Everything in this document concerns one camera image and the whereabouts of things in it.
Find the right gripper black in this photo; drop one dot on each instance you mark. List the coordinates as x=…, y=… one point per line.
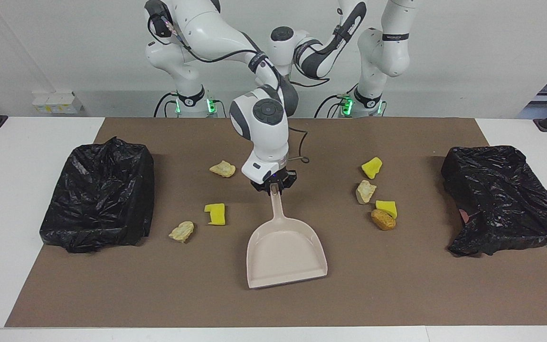
x=278, y=176

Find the beige paper ball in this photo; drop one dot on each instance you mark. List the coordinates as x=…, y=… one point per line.
x=222, y=169
x=182, y=231

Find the notched yellow sponge block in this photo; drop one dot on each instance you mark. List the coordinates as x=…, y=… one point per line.
x=216, y=216

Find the beige plastic dustpan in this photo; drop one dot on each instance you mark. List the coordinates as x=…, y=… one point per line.
x=285, y=256

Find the white beige foam chunk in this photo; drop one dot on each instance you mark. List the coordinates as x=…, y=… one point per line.
x=365, y=191

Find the chunky yellow sponge piece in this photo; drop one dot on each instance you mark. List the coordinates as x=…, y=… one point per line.
x=372, y=167

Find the brown bread roll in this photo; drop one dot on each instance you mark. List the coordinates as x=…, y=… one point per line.
x=383, y=220

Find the yellow sponge wedge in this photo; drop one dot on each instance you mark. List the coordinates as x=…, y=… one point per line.
x=387, y=207

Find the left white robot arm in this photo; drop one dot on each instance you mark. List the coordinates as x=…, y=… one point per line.
x=387, y=52

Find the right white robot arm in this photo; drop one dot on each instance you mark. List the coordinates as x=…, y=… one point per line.
x=259, y=142

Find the black bag lined bin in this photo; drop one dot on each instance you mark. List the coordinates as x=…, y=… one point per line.
x=501, y=199
x=98, y=199

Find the brown table mat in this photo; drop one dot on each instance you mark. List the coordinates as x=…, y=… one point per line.
x=273, y=304

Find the white wall socket box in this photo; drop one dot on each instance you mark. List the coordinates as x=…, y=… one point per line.
x=57, y=103

